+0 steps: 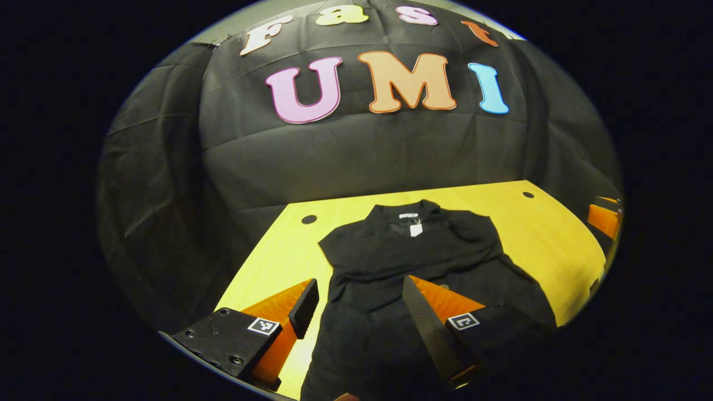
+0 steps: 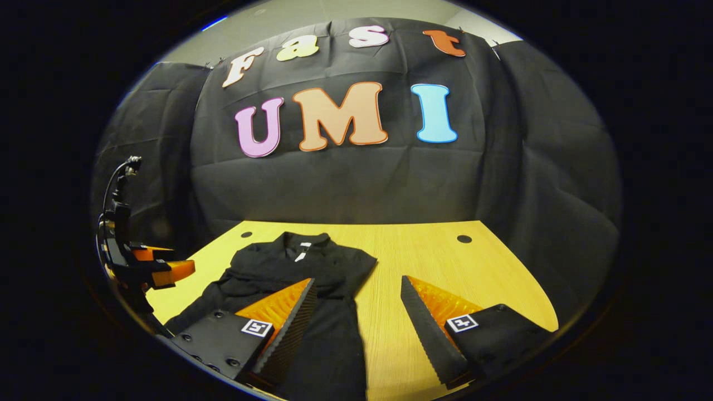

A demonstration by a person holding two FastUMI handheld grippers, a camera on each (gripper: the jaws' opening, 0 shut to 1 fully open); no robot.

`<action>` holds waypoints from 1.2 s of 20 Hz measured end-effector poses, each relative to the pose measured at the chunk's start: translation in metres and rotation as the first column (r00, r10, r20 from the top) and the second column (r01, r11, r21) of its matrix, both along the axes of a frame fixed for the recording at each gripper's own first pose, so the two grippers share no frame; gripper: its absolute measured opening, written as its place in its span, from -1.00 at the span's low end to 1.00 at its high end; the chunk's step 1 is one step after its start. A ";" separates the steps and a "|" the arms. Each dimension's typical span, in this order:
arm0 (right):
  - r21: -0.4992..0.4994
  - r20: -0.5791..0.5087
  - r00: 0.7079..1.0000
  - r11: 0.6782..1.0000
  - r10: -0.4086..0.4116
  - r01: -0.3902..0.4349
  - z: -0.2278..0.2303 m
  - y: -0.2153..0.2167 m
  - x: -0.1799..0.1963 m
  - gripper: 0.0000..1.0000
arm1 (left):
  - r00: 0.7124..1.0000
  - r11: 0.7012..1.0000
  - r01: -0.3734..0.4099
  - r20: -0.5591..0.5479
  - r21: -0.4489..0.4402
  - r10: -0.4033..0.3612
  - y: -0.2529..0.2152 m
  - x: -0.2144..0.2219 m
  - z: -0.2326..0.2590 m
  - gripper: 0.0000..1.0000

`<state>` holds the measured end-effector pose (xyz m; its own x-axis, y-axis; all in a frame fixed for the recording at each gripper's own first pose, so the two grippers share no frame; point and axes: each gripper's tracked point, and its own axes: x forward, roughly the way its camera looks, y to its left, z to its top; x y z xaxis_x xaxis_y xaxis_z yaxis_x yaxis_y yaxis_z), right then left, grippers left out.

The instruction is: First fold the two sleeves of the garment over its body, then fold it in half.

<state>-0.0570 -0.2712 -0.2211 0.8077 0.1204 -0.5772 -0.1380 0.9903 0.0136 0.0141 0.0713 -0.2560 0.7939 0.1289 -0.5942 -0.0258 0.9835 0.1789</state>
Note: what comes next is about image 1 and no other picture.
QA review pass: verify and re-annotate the black button shirt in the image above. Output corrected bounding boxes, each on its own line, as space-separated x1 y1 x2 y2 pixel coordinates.
301 199 558 401

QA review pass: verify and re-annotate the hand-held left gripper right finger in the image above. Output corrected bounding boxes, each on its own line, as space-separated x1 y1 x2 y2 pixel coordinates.
402 275 558 389

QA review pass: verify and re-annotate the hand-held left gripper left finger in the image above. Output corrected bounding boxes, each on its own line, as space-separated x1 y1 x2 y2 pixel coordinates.
170 278 320 390

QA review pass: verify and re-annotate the black backdrop cloth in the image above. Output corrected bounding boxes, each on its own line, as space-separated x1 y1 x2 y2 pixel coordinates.
96 0 623 329

